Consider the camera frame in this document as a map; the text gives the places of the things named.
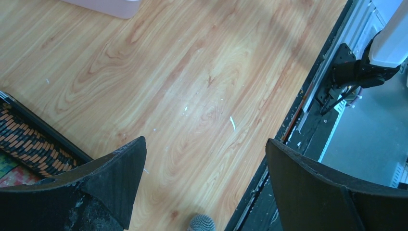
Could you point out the aluminium frame rail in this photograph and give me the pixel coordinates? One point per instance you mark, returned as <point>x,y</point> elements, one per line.
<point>360,132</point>

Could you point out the black poker chip case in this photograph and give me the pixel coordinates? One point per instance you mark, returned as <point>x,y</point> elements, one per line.
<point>12,171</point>

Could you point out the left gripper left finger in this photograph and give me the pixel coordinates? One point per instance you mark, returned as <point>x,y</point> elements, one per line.
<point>96,196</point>

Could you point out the pink compartment organizer tray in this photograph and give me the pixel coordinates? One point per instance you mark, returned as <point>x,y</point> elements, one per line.
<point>123,9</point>

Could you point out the black orange poker chip row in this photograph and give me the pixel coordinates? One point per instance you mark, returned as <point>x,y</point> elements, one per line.
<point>31,147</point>

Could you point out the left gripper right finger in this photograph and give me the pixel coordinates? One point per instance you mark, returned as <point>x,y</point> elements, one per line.
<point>311,196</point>

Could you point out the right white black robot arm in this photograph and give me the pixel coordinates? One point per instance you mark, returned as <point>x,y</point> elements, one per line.
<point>382,57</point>

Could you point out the glitter handle microphone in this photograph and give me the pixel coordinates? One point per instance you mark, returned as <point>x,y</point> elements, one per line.
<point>201,222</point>

